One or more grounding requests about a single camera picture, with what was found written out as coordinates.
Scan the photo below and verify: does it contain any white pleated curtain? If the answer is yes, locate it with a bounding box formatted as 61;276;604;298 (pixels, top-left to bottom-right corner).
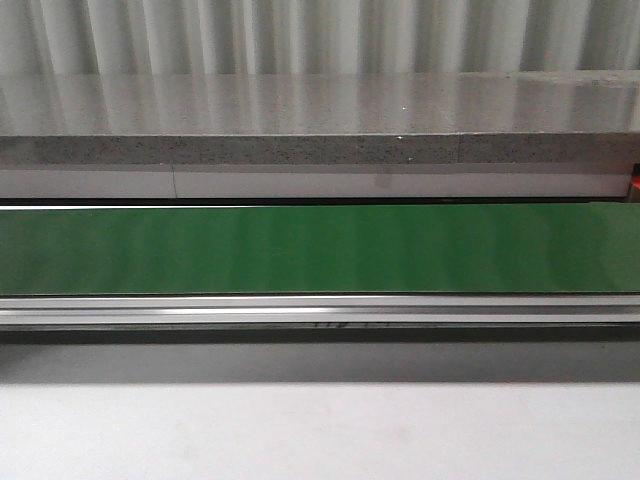
1;1;639;75

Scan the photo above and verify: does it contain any orange red object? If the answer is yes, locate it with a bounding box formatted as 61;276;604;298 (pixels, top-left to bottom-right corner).
628;163;640;203

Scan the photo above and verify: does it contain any grey speckled stone counter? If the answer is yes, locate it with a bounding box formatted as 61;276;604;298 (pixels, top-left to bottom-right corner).
0;69;640;201

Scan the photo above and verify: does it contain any green conveyor belt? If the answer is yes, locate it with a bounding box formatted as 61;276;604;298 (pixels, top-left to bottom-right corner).
1;202;639;296

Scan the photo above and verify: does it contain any aluminium conveyor frame rail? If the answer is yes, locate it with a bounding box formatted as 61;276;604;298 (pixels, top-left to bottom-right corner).
1;294;639;344

